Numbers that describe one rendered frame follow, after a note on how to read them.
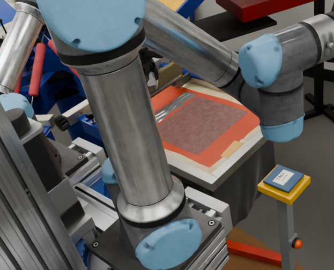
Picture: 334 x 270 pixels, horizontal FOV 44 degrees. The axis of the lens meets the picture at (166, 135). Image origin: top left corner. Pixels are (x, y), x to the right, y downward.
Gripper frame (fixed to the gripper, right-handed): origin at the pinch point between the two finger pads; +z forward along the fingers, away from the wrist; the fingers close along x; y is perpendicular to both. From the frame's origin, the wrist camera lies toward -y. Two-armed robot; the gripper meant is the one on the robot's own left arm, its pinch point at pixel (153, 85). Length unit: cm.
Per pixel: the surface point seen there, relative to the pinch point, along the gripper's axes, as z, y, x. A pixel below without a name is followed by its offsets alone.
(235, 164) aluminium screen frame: 11, 15, 56
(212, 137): 13.5, 4.6, 36.2
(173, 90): 13.3, -16.4, -6.6
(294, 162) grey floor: 108, -92, 14
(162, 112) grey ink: 13.0, 1.6, 3.7
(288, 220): 31, 13, 76
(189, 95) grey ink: 13.0, -15.6, 5.2
